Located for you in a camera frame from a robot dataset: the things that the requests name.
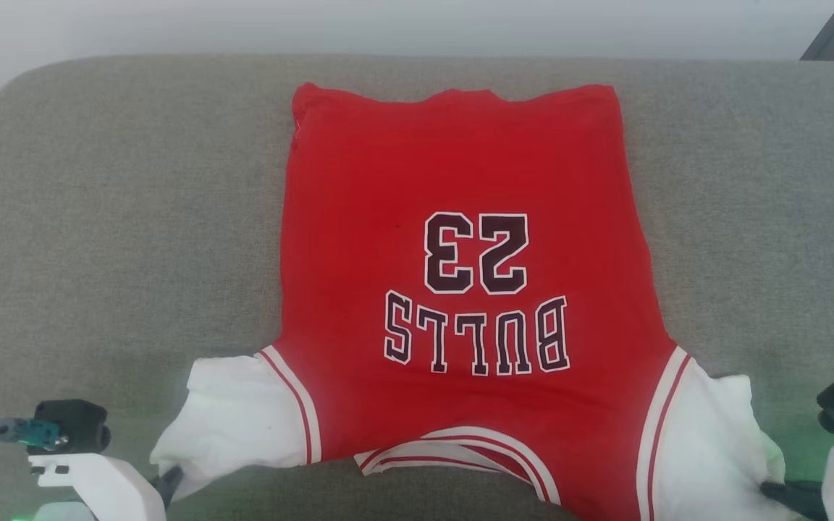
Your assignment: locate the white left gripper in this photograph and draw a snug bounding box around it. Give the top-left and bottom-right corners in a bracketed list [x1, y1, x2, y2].
[28, 452, 186, 521]

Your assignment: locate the red Bulls 23 jersey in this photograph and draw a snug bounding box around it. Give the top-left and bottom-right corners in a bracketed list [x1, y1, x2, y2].
[151, 82, 794, 521]

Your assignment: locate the grey fabric sofa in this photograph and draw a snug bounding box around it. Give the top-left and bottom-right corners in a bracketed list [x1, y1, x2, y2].
[0, 54, 834, 521]

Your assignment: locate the black cable with teal connector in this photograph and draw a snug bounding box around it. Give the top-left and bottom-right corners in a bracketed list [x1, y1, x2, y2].
[0, 418, 69, 493]

